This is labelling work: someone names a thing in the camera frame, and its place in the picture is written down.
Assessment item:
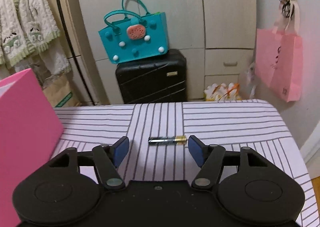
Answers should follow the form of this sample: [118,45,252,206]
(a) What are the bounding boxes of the orange white plastic bag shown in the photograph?
[204,83,241,102]

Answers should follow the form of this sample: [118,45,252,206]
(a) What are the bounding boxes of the cream knitted cardigan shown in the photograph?
[1,0,71,75]

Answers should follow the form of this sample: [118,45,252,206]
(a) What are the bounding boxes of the beige wooden wardrobe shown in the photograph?
[49,0,256,104]

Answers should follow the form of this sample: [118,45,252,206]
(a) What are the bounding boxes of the pink paper shopping bag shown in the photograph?
[255,0,303,103]

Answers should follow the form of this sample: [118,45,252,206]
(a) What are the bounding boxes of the black hard suitcase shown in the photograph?
[116,49,187,104]

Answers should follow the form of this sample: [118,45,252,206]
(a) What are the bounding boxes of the brown paper bag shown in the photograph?
[42,74,80,108]

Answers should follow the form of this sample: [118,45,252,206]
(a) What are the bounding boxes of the pink cardboard storage box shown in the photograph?
[1,69,63,226]

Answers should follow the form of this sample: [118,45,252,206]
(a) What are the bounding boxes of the black gold AA battery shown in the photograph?
[148,135,187,145]

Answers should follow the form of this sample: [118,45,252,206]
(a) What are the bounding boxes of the teal felt handbag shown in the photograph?
[99,0,169,64]

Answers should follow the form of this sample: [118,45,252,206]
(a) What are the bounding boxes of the black clothes rack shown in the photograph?
[50,0,97,107]

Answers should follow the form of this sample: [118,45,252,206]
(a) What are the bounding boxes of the striped white tablecloth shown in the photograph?
[54,99,319,226]

